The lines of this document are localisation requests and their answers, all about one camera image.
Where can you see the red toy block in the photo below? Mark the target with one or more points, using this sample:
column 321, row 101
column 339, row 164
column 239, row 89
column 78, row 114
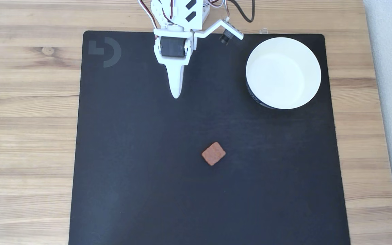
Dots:
column 213, row 153

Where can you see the small clear plastic clip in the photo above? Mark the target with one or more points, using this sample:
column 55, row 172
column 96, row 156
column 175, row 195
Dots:
column 263, row 31

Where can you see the white bowl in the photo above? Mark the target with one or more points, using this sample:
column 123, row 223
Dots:
column 282, row 73

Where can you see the black desk mat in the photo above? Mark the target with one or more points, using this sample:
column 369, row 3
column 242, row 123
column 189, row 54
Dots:
column 182, row 190

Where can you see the black camera on white bracket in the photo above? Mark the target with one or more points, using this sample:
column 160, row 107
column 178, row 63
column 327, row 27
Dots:
column 226, row 36

